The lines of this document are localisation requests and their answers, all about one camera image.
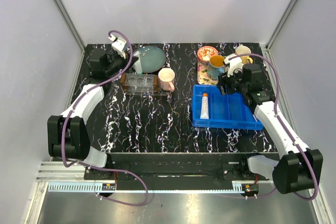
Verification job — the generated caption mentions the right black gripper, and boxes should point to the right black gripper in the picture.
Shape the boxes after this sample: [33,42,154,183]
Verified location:
[216,66,248,96]

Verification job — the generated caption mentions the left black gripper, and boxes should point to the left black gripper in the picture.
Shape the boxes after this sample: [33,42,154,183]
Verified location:
[104,50,138,77]

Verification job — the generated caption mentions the teal cap toothpaste tube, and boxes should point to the teal cap toothpaste tube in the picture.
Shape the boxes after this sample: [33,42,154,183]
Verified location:
[132,51,143,74]

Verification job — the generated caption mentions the clear acrylic tray wooden handles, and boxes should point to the clear acrylic tray wooden handles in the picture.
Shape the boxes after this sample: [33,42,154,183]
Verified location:
[120,73,172,96]

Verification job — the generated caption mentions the orange cap toothpaste tube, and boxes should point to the orange cap toothpaste tube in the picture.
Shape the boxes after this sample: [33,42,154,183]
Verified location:
[200,93,209,119]

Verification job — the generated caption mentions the pink ceramic mug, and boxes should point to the pink ceramic mug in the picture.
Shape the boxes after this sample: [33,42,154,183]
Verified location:
[158,68,175,92]

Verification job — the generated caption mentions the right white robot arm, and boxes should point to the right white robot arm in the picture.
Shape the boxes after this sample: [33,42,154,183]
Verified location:
[217,63,323,199]

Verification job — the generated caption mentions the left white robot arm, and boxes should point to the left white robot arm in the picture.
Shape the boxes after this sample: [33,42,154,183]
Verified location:
[47,49,139,180]

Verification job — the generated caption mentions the floral serving tray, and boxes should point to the floral serving tray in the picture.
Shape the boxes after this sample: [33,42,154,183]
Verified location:
[196,56,253,86]

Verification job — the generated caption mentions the teal ceramic plate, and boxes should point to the teal ceramic plate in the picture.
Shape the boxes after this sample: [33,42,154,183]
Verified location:
[137,46,166,74]

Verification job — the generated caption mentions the blue mug orange interior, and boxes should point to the blue mug orange interior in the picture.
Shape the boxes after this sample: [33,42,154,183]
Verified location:
[207,55,225,80]

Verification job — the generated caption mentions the blue plastic bin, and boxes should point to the blue plastic bin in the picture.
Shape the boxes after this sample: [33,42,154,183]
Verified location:
[192,84,264,131]

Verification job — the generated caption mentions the red patterned small bowl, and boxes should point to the red patterned small bowl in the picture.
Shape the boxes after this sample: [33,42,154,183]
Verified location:
[197,46,218,62]

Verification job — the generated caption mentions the yellow mug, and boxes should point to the yellow mug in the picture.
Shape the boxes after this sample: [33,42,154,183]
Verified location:
[235,45,253,64]

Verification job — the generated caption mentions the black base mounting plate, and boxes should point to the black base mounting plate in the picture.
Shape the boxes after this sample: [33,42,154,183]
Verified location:
[83,153,279,190]

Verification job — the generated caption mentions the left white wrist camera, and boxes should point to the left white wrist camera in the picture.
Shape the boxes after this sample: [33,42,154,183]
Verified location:
[109,35,127,59]

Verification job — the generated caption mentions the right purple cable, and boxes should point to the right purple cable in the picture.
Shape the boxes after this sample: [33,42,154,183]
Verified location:
[225,53,319,200]

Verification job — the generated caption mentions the purple cable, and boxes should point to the purple cable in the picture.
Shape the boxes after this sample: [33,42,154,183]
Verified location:
[61,30,149,206]
[225,53,319,200]

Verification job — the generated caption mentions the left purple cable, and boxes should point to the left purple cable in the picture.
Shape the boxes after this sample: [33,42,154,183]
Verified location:
[61,30,149,206]

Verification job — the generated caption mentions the aluminium rail frame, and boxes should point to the aluminium rail frame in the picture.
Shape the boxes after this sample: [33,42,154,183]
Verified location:
[29,43,335,223]

